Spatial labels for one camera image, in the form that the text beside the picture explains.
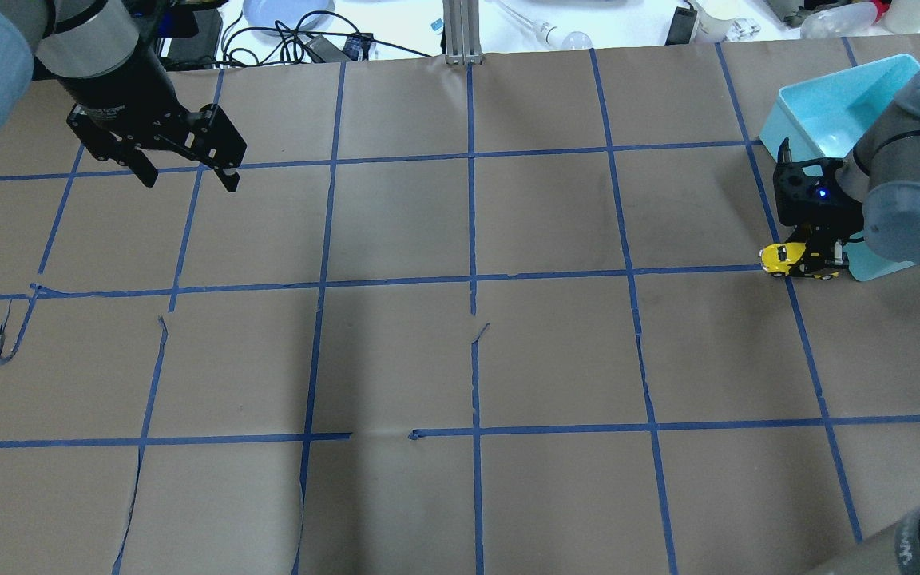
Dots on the white paper cup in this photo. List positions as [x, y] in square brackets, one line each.
[715, 18]

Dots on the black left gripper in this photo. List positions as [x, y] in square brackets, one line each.
[113, 86]

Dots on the light bulb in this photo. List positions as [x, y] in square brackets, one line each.
[559, 38]

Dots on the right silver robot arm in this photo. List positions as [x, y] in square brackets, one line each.
[889, 159]

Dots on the clear bottle red cap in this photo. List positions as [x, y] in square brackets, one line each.
[839, 19]

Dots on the turquoise plastic bin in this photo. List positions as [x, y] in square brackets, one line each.
[824, 119]

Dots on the white mug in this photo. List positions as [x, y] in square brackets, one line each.
[901, 16]

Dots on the yellow beetle toy car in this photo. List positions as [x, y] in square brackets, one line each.
[797, 260]

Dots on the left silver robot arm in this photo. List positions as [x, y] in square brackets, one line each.
[69, 38]

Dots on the blue plate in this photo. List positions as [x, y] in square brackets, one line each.
[262, 16]

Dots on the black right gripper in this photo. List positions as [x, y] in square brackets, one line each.
[821, 237]

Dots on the aluminium frame post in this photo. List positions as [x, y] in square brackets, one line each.
[461, 39]

